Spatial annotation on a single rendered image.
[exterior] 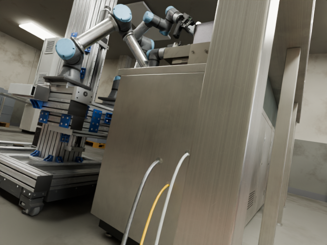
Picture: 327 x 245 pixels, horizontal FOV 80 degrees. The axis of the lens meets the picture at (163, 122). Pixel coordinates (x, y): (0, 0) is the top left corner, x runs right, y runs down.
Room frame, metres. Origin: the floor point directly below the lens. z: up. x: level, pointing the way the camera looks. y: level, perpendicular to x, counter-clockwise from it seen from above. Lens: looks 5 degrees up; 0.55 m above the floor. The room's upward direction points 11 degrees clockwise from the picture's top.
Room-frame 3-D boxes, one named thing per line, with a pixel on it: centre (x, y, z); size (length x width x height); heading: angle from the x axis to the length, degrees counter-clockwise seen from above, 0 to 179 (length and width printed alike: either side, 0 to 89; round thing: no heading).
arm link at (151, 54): (1.29, 0.15, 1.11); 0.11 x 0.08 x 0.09; 55
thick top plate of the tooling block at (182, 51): (0.94, -0.14, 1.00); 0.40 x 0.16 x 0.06; 55
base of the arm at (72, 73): (1.33, 0.70, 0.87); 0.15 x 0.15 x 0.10
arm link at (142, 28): (1.52, 0.33, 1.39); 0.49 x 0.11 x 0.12; 29
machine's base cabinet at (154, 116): (1.92, -0.69, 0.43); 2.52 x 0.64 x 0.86; 145
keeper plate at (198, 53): (0.86, -0.10, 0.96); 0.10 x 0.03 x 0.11; 55
